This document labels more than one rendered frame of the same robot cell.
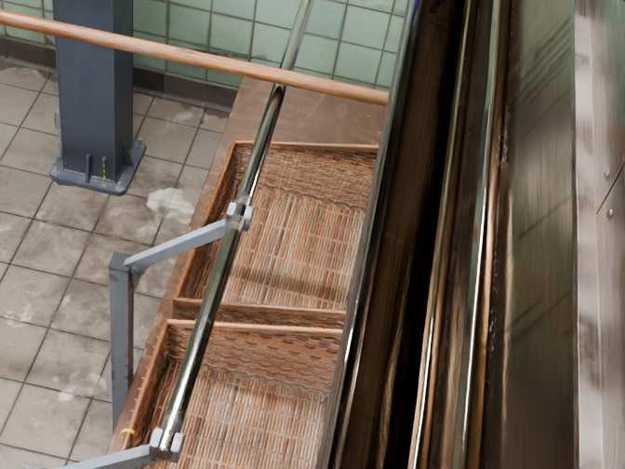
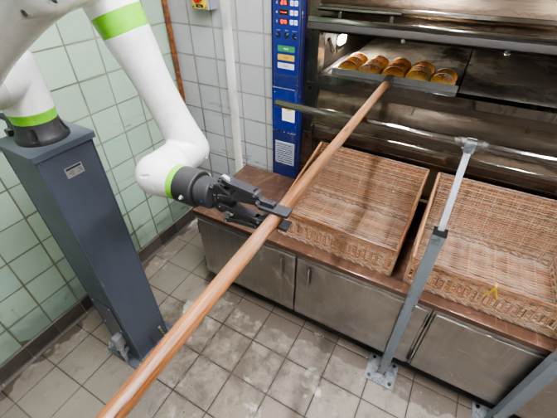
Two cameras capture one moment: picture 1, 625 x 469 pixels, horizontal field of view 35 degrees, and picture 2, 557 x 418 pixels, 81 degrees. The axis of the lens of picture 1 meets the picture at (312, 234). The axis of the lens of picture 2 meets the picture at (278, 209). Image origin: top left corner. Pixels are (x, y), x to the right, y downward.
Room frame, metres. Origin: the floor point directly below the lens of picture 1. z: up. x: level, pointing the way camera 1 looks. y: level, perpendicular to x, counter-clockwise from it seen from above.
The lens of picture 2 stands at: (1.31, 1.27, 1.67)
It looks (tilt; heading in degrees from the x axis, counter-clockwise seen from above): 39 degrees down; 298
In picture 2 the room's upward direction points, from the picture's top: straight up
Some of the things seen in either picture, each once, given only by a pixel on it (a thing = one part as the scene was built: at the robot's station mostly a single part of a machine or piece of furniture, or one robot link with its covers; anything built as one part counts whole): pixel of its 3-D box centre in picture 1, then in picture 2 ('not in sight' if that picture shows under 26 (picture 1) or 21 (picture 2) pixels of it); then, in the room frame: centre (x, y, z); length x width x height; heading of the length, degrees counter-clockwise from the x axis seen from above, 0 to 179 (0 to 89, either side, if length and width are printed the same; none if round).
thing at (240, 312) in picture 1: (299, 240); (351, 201); (1.57, 0.03, 0.72); 0.56 x 0.49 x 0.28; 178
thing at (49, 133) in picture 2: not in sight; (28, 123); (2.44, 0.78, 1.23); 0.26 x 0.15 x 0.06; 178
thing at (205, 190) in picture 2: not in sight; (217, 195); (1.73, 0.78, 1.20); 0.09 x 0.07 x 0.08; 0
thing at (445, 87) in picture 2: not in sight; (399, 68); (1.56, -0.46, 1.19); 0.55 x 0.36 x 0.03; 179
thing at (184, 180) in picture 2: not in sight; (194, 186); (1.80, 0.78, 1.20); 0.12 x 0.06 x 0.09; 90
